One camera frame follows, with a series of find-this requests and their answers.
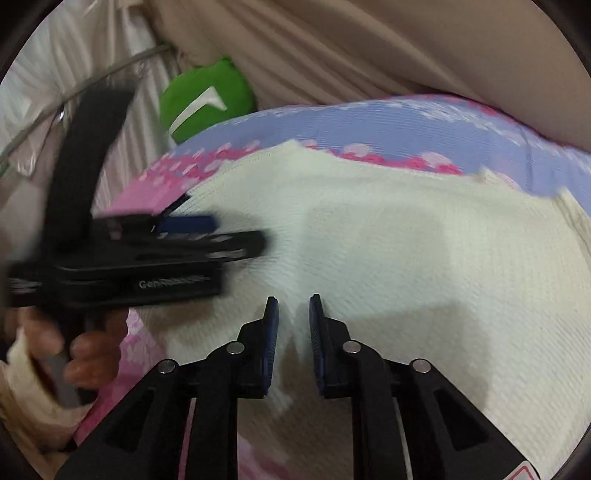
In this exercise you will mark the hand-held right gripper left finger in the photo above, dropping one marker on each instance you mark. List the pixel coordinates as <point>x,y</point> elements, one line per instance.
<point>271,341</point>

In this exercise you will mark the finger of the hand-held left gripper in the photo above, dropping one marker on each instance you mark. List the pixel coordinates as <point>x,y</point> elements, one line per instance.
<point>221,247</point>
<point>184,225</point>

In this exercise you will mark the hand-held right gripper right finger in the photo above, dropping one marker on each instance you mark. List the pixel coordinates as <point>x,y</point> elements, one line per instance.
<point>316,350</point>

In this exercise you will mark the white red navy knit sweater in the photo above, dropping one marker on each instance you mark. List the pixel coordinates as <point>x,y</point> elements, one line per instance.
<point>392,258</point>

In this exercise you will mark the person's left hand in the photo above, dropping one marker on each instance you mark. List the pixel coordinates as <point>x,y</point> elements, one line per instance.
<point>97,355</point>

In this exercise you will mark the green plush pillow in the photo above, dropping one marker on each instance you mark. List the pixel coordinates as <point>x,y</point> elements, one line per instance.
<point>184,92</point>

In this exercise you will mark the grey metal rod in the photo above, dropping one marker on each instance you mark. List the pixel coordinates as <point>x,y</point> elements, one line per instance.
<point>152,50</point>

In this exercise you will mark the pink floral bed sheet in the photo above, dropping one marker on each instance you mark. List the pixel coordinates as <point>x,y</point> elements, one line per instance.
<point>369,124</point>

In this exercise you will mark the white striped curtain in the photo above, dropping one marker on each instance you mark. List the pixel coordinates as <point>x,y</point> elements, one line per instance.
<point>115,37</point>

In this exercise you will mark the beige draped cloth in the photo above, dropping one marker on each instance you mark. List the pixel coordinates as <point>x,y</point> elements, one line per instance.
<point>369,46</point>

